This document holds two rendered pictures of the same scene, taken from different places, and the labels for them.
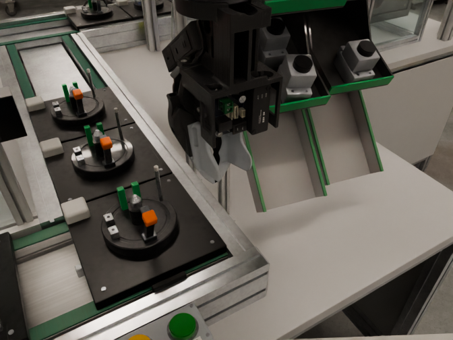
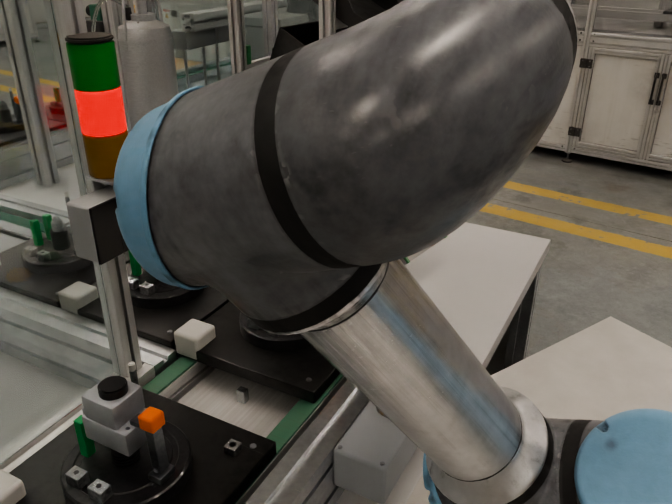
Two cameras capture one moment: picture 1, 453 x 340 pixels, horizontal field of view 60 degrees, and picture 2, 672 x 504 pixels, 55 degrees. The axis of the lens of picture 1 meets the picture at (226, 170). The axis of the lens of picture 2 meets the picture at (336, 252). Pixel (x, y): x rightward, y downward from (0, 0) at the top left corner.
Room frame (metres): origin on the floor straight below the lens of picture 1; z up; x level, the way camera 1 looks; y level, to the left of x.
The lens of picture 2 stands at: (-0.24, 0.54, 1.52)
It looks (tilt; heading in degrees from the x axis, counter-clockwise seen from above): 27 degrees down; 328
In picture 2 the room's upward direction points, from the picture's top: straight up
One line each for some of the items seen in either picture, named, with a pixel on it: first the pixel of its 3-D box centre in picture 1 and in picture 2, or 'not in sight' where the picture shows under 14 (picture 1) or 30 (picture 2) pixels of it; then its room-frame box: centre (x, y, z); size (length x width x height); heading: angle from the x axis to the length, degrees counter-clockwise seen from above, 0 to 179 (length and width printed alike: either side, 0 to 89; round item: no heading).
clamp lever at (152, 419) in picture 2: not in sight; (150, 439); (0.30, 0.43, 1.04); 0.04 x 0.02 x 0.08; 30
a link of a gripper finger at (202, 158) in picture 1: (209, 161); not in sight; (0.33, 0.02, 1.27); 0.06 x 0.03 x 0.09; 30
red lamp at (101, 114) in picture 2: not in sight; (101, 109); (0.51, 0.38, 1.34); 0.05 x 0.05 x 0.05
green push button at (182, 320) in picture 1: (183, 327); not in sight; (0.31, 0.07, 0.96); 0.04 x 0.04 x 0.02
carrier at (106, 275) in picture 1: (137, 210); (284, 301); (0.51, 0.16, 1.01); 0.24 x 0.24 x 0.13; 30
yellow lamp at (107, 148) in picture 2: not in sight; (108, 152); (0.51, 0.38, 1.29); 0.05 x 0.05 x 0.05
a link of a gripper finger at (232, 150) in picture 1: (234, 153); not in sight; (0.34, -0.01, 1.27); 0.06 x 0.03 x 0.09; 30
